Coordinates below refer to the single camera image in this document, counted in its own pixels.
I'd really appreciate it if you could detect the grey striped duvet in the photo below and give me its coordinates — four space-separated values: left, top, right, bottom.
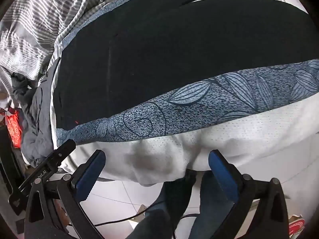
0 0 160 120

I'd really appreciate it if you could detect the red plastic package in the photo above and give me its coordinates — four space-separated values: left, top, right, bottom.
5 110 23 149

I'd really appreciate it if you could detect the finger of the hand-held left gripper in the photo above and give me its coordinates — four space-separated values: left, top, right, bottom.
52 139 76 166

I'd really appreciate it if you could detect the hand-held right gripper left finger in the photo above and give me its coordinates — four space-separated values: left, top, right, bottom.
24 149 106 239

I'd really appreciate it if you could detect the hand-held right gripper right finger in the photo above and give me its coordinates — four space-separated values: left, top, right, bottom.
208 150 291 239

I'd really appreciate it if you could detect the white striped mattress sheet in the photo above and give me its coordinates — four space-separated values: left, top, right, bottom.
48 0 319 187

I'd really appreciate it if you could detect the black furniture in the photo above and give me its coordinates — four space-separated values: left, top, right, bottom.
0 127 24 205

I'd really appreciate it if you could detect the black garment with floral trim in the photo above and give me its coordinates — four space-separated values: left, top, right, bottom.
53 0 319 147

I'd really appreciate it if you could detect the red and white object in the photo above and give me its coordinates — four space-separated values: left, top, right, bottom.
288 214 306 237

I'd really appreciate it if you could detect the grey garment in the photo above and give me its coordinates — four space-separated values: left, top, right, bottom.
11 72 59 167

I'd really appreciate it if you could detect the black cable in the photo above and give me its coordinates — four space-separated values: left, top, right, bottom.
95 199 200 228

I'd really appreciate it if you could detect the person's left leg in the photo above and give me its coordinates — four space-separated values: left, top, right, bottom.
125 169 198 239

